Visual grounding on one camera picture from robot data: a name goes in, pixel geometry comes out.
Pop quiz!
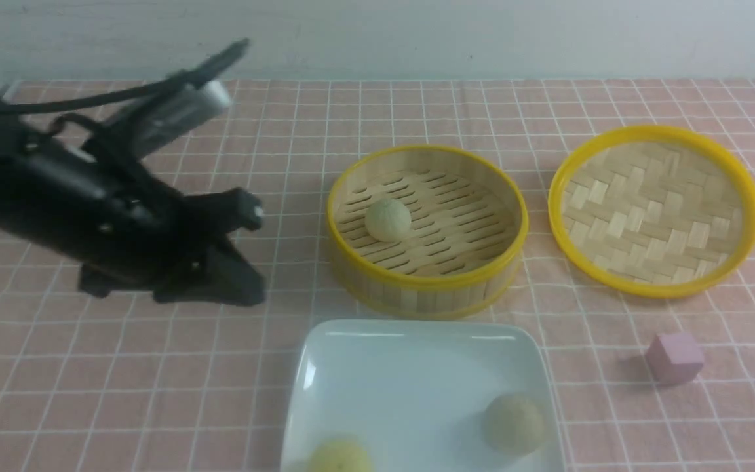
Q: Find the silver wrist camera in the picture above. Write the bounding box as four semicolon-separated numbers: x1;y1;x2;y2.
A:
104;80;233;159

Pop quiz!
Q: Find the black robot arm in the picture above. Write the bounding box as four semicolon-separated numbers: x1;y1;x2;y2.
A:
0;42;265;307

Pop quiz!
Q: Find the white square plate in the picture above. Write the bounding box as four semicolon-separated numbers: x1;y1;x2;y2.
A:
281;319;567;471

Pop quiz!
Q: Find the pink checkered tablecloth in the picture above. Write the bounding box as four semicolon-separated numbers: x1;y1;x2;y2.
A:
0;79;755;471

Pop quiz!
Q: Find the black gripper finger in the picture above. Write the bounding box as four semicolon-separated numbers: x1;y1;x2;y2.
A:
155;239;266;307

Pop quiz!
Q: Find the pink wooden cube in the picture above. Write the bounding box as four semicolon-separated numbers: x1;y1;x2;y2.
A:
644;332;705;385

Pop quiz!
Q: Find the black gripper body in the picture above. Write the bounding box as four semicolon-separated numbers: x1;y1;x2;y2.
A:
18;141;263;282

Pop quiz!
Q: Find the pale greenish steamed bun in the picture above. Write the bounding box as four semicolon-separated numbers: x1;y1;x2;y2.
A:
482;393;547;458

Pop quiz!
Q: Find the bamboo steamer basket yellow rim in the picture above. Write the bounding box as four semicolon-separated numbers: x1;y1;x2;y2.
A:
324;146;528;320

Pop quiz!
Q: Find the woven bamboo steamer lid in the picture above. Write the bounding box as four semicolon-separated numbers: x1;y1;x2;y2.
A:
547;125;755;299

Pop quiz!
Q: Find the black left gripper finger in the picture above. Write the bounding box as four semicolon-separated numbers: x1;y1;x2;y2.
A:
78;264;155;299

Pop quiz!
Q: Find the yellow steamed bun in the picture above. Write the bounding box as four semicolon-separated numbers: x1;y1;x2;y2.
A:
307;437;374;471

